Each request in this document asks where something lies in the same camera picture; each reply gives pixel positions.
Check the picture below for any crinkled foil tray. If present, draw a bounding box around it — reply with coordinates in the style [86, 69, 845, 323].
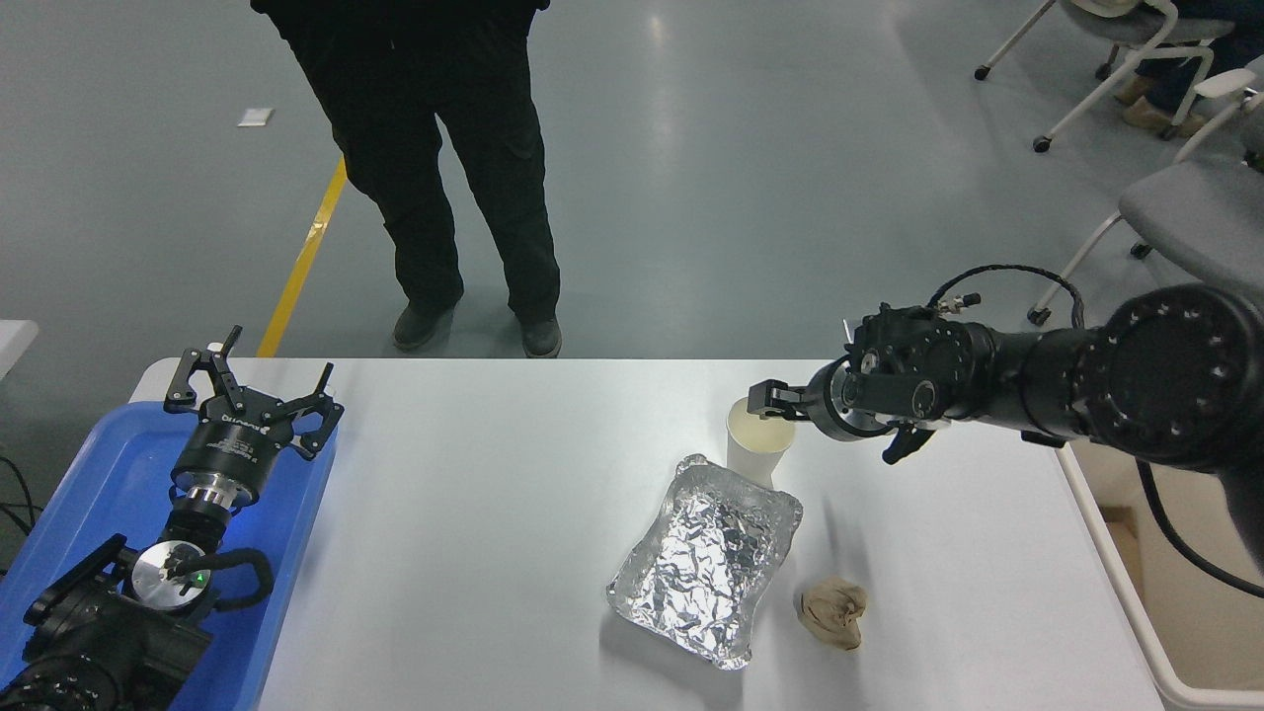
[606, 453, 804, 672]

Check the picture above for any blue plastic tray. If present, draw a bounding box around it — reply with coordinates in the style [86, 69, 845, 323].
[0, 400, 340, 711]

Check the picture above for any seated person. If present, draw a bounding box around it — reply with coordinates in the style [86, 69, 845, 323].
[1116, 0, 1264, 139]

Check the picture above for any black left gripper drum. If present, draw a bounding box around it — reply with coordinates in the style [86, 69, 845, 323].
[171, 394, 298, 498]

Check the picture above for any standing person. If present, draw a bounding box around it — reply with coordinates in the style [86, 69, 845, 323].
[250, 0, 564, 358]

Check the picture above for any white frame office chair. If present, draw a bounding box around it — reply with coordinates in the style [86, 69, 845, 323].
[974, 0, 1237, 154]

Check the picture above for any large pale bin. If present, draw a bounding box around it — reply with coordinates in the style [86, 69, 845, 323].
[1055, 434, 1264, 711]

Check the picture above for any small white side table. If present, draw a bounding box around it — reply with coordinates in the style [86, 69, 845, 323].
[0, 319, 40, 381]

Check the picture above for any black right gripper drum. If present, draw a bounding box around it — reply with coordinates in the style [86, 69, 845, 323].
[804, 357, 850, 439]

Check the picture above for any black floor cable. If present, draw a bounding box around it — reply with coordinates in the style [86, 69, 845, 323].
[0, 454, 45, 539]

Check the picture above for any white paper cup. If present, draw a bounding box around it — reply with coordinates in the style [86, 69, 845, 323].
[726, 397, 797, 488]

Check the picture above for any grey seat office chair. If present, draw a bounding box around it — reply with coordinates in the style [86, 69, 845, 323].
[1027, 59, 1264, 327]

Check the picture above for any crumpled tan paper ball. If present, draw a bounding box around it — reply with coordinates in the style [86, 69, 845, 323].
[798, 577, 868, 652]

